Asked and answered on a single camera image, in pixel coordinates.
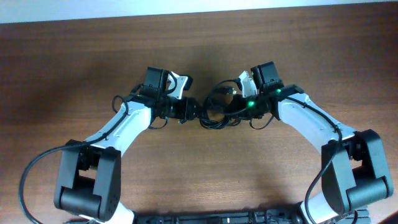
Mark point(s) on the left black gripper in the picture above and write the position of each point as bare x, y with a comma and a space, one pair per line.
186, 112

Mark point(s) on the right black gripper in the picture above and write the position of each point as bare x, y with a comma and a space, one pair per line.
237, 103

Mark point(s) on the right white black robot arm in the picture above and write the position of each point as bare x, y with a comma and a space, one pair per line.
354, 171

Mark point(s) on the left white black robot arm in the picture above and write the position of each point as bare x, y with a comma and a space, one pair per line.
89, 177

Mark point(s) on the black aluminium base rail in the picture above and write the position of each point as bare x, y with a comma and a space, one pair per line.
248, 217

